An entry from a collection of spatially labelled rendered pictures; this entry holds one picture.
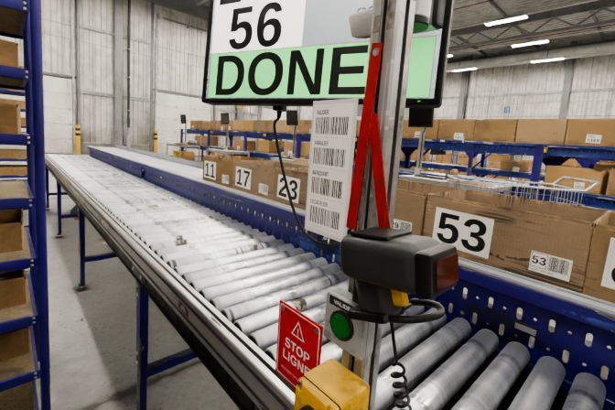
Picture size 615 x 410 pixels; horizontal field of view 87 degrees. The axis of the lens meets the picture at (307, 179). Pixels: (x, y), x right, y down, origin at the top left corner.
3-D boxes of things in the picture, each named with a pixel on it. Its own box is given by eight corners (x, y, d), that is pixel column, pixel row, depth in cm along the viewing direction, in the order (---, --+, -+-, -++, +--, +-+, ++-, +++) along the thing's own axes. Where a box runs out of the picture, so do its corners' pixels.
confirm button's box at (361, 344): (319, 338, 45) (323, 290, 44) (335, 329, 47) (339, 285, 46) (359, 364, 40) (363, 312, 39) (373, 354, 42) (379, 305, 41)
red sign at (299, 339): (275, 370, 56) (279, 300, 54) (278, 368, 56) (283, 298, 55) (345, 436, 44) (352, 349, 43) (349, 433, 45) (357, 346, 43)
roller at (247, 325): (225, 339, 78) (226, 319, 77) (361, 285, 113) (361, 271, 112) (236, 349, 74) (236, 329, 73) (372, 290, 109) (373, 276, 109)
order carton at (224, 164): (201, 180, 215) (202, 155, 213) (240, 178, 235) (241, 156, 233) (231, 189, 187) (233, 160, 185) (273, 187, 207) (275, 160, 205)
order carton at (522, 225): (419, 246, 101) (426, 193, 99) (458, 233, 121) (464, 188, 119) (582, 296, 73) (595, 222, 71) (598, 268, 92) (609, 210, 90)
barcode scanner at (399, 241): (433, 361, 29) (431, 245, 29) (336, 319, 38) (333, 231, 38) (463, 335, 34) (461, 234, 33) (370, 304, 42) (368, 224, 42)
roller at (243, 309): (221, 311, 79) (224, 332, 78) (356, 266, 114) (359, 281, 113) (211, 310, 83) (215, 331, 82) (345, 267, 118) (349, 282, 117)
